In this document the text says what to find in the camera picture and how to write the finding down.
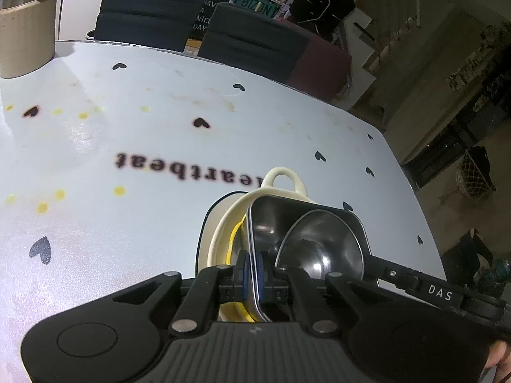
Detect net basket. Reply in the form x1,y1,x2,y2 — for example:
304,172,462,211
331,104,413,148
457,147,498,200

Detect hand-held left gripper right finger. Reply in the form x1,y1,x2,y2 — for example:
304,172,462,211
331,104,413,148
255,251,400,334

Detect black lettered board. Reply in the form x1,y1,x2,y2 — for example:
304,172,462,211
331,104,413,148
192,0,218,34

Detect white panel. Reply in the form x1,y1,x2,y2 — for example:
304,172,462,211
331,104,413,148
343,8,384,72

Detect dark bag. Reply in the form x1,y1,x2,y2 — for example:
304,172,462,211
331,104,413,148
443,227,511,300

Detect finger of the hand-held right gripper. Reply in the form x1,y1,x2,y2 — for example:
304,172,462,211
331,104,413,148
365,255,466,310

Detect round steel bowl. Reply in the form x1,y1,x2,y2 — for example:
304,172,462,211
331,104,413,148
275,209,365,282

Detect white plate with dark rim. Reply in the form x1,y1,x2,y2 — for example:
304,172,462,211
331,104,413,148
195,191,240,278

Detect maroon sofa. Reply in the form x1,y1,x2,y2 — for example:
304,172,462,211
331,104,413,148
285,18,354,110

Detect beige canister with steel lid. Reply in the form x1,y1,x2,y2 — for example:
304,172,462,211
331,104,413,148
0,0,58,79

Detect floral bowl with yellow rim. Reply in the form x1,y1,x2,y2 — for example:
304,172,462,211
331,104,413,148
225,215,256,324

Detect person's right hand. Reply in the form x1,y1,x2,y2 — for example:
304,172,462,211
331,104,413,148
486,341,511,372

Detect cream two-handled bowl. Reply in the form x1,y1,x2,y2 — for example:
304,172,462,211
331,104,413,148
208,167,318,322

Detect dark blue chair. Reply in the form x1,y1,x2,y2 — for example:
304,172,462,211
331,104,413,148
197,2,310,84
94,0,205,53

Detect green sign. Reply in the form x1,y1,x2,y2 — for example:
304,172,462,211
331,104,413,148
229,0,280,19

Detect rectangular steel tray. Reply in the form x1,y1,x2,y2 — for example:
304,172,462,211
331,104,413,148
244,195,370,324

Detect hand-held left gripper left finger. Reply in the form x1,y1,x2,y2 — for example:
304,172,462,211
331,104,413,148
114,253,253,334

